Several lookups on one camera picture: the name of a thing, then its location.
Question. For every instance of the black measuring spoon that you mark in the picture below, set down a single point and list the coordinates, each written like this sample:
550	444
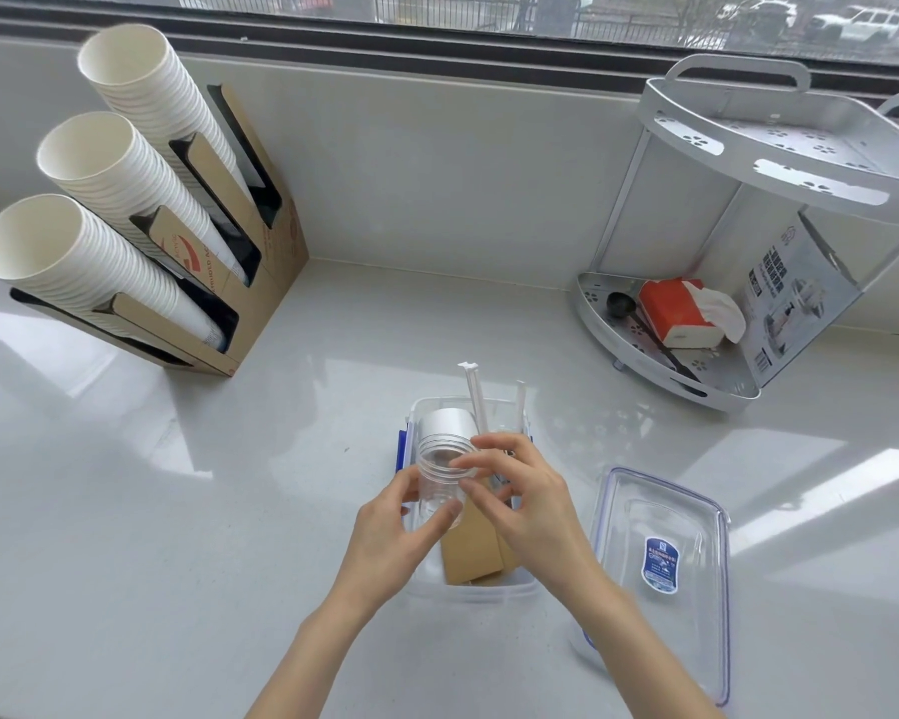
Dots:
620	305

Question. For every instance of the person's right forearm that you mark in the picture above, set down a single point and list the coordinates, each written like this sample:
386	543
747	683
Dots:
629	651

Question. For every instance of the person's left forearm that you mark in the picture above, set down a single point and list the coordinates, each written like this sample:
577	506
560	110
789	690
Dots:
314	658

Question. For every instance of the short white wrapped straw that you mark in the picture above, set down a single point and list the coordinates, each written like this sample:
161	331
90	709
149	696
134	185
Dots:
521	408

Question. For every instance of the clear storage box blue clips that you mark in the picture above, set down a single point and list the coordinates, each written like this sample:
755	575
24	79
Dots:
419	591

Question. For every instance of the long white wrapped straw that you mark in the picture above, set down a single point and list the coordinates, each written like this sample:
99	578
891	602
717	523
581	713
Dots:
476	400

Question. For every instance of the person's left hand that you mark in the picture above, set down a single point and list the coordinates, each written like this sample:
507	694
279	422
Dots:
378	546

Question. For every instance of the clear box lid blue label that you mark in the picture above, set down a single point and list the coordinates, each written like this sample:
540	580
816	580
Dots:
667	516

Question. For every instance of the white two-tier corner rack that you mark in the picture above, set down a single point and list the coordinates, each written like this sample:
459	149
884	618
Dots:
794	142

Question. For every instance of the dark window frame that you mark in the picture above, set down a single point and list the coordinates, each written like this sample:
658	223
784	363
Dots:
449	48

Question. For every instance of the stack of white paper cups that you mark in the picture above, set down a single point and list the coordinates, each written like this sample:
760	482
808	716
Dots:
157	89
52	250
112	175

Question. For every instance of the person's right middle finger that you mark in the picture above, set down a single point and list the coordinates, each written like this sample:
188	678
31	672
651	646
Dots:
500	441

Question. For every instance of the person's left thumb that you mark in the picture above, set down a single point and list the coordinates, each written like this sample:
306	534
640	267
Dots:
436	525

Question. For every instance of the person's right hand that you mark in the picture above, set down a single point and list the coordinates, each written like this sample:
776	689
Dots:
539	516

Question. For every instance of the white round jar lid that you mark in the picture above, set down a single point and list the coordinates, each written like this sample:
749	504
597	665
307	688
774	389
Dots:
446	423

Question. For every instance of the orange tissue pack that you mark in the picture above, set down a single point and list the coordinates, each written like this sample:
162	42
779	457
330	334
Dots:
674	310

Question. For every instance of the person's right thumb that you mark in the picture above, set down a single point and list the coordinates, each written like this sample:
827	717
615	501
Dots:
487	505

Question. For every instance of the brown cardboard cup holder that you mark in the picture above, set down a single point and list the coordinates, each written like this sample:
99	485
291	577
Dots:
273	269

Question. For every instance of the white blue printed product box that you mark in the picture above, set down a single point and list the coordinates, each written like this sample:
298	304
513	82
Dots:
794	291

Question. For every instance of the clear plastic jar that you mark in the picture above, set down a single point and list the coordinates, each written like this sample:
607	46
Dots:
438	482

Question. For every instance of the brown cardboard piece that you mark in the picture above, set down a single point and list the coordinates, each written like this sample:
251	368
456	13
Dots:
468	554

